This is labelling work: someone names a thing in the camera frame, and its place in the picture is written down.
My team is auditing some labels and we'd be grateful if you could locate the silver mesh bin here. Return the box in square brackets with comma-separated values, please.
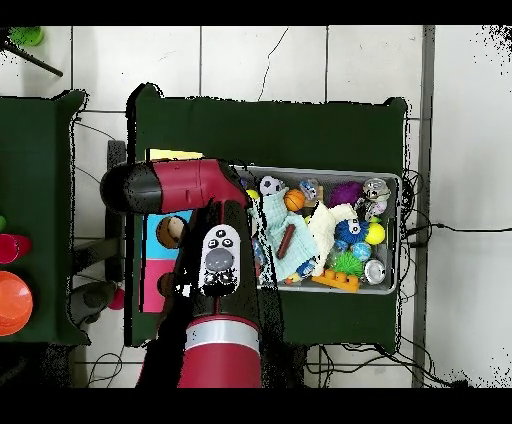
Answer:
[233, 165, 402, 296]

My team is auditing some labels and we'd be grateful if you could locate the wooden box with three holes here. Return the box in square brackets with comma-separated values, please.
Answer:
[137, 148, 205, 315]

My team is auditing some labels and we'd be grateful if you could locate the mint green cloth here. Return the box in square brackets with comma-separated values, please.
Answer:
[249, 190, 320, 283]

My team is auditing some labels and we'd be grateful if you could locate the black and white soccer ball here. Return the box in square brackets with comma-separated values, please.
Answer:
[258, 175, 284, 197]

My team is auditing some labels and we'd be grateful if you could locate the small orange basketball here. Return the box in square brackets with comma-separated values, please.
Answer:
[283, 188, 307, 212]

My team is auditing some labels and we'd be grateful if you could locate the brown toy sausage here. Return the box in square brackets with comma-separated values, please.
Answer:
[275, 222, 297, 260]

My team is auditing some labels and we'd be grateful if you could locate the cream cloth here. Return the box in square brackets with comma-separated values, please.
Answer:
[306, 201, 360, 277]

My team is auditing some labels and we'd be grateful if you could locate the dark green table cloth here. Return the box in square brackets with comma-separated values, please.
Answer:
[0, 89, 92, 348]
[124, 83, 409, 348]

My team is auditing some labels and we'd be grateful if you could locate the purple spiky ball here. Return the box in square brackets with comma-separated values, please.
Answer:
[327, 181, 364, 208]

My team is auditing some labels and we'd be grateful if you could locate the long orange toy brick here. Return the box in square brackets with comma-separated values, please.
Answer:
[310, 267, 361, 294]

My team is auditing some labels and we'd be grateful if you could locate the black metal stand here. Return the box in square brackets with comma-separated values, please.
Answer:
[105, 139, 128, 283]

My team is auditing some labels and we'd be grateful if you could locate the grey rounded device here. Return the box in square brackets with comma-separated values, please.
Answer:
[67, 279, 118, 326]

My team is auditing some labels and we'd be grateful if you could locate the pink cup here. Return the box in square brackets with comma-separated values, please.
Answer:
[0, 233, 33, 265]

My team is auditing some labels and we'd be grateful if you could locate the orange round disc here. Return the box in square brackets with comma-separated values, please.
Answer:
[0, 270, 34, 337]

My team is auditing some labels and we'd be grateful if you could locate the black rod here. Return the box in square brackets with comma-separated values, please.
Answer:
[0, 38, 64, 78]

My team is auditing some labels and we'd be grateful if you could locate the green round object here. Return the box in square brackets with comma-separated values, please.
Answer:
[7, 26, 45, 48]

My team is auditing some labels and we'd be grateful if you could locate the black cable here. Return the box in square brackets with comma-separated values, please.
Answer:
[403, 221, 512, 234]

